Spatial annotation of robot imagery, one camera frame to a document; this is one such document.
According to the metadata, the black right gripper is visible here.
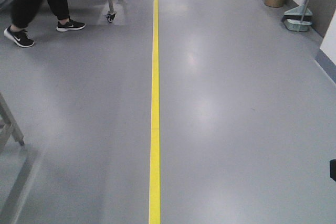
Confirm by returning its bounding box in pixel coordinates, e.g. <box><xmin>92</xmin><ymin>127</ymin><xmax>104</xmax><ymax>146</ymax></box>
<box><xmin>329</xmin><ymin>159</ymin><xmax>336</xmax><ymax>181</ymax></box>

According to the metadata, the walking person in black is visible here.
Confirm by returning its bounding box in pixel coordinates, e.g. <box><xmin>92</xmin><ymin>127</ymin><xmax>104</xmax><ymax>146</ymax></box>
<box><xmin>4</xmin><ymin>0</ymin><xmax>86</xmax><ymax>48</ymax></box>

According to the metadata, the grey dustpan with handle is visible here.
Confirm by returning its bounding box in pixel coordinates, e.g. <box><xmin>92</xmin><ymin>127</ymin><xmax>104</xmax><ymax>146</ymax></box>
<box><xmin>281</xmin><ymin>0</ymin><xmax>312</xmax><ymax>32</ymax></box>

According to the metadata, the stainless steel rack frame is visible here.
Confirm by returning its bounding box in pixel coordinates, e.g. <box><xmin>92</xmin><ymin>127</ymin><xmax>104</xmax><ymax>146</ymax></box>
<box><xmin>1</xmin><ymin>94</ymin><xmax>25</xmax><ymax>152</ymax></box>

